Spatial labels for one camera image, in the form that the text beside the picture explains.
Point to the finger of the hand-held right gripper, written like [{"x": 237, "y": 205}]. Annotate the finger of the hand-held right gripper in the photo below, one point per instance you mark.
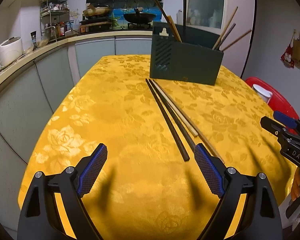
[
  {"x": 285, "y": 119},
  {"x": 272, "y": 126}
]

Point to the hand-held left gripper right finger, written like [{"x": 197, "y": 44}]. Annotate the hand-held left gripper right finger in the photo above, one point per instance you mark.
[{"x": 210, "y": 172}]

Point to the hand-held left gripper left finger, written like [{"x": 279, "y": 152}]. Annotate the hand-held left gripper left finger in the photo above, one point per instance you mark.
[{"x": 92, "y": 172}]

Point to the brown wooden chopstick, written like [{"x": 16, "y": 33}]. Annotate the brown wooden chopstick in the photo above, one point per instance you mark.
[
  {"x": 237, "y": 40},
  {"x": 210, "y": 148},
  {"x": 165, "y": 15}
]

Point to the light wooden chopstick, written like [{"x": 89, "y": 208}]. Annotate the light wooden chopstick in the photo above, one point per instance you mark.
[
  {"x": 172, "y": 26},
  {"x": 180, "y": 114},
  {"x": 227, "y": 24}
]

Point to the dark wooden chopstick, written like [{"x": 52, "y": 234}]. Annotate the dark wooden chopstick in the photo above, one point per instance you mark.
[
  {"x": 184, "y": 10},
  {"x": 175, "y": 116},
  {"x": 167, "y": 121},
  {"x": 228, "y": 33}
]

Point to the dark green utensil holder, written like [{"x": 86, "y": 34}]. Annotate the dark green utensil holder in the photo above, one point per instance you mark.
[{"x": 190, "y": 62}]

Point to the person's right hand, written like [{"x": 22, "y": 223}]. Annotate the person's right hand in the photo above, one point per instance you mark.
[{"x": 296, "y": 186}]

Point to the red plastic chair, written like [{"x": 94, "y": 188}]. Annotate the red plastic chair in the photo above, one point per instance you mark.
[{"x": 280, "y": 102}]

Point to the white electric kettle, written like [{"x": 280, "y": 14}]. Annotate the white electric kettle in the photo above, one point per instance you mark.
[{"x": 262, "y": 92}]

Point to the yellow floral tablecloth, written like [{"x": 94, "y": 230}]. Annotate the yellow floral tablecloth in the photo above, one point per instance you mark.
[{"x": 115, "y": 130}]

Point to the red hanging bag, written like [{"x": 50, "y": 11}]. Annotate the red hanging bag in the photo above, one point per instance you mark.
[{"x": 287, "y": 56}]

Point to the brown hanging bag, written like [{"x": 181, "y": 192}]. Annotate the brown hanging bag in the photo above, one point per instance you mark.
[{"x": 298, "y": 52}]

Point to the grey lower kitchen cabinets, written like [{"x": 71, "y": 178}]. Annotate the grey lower kitchen cabinets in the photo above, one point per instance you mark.
[{"x": 52, "y": 80}]

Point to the beige kitchen countertop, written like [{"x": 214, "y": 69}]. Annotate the beige kitchen countertop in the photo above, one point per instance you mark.
[{"x": 40, "y": 48}]

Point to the frosted glass window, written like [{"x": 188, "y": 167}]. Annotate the frosted glass window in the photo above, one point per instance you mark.
[{"x": 207, "y": 2}]

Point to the translucent plastic jug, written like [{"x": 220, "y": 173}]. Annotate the translucent plastic jug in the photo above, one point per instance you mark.
[{"x": 179, "y": 17}]

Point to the dark seasoning bottle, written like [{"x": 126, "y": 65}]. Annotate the dark seasoning bottle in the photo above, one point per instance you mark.
[{"x": 34, "y": 41}]

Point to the red label sauce bottle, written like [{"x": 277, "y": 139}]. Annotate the red label sauce bottle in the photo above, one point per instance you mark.
[{"x": 62, "y": 29}]

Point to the white rice cooker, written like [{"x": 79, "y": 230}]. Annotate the white rice cooker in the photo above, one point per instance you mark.
[{"x": 8, "y": 51}]

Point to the black gas stove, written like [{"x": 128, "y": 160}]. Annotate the black gas stove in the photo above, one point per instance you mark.
[{"x": 120, "y": 27}]

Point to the flat black griddle pan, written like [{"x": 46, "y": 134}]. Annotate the flat black griddle pan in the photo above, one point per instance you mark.
[{"x": 95, "y": 21}]

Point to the metal pan with lid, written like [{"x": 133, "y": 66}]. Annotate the metal pan with lid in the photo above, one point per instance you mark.
[{"x": 97, "y": 10}]

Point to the black wok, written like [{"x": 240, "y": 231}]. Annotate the black wok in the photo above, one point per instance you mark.
[{"x": 140, "y": 17}]

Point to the metal spice rack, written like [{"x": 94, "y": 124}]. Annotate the metal spice rack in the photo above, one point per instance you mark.
[{"x": 52, "y": 15}]

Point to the blue backsplash picture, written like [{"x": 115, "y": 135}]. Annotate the blue backsplash picture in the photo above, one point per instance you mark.
[{"x": 120, "y": 9}]

